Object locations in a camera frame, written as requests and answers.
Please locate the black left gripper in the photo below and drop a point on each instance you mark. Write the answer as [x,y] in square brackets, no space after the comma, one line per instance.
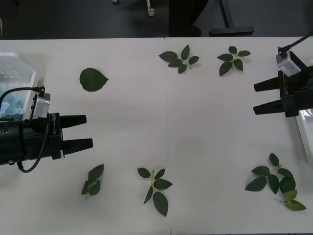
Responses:
[36,142]

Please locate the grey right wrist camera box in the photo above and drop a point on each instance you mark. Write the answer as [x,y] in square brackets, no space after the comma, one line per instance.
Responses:
[288,66]

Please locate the small green leaf twig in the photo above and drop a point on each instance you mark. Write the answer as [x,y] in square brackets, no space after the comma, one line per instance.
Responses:
[96,172]

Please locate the yellowish green leaf twig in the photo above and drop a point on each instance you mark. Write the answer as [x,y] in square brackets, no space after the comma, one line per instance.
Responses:
[296,206]

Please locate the white chair leg with caster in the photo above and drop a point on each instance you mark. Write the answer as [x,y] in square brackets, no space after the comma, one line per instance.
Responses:
[151,11]

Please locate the large single green leaf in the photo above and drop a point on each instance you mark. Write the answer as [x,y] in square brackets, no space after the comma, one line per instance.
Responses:
[93,79]

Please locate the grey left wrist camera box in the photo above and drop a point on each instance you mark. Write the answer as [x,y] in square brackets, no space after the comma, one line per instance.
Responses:
[42,105]

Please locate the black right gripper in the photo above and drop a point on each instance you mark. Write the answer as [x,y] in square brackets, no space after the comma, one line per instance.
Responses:
[293,98]

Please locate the black desk foot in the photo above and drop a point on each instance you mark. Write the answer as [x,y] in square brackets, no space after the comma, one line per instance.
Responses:
[232,30]

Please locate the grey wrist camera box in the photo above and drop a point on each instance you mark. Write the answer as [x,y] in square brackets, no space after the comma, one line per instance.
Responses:
[288,66]
[42,105]

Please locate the shallow white box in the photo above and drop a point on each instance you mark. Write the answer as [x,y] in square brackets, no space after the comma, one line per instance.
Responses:
[306,137]
[14,66]

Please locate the person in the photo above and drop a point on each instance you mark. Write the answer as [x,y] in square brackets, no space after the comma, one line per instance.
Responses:
[183,17]

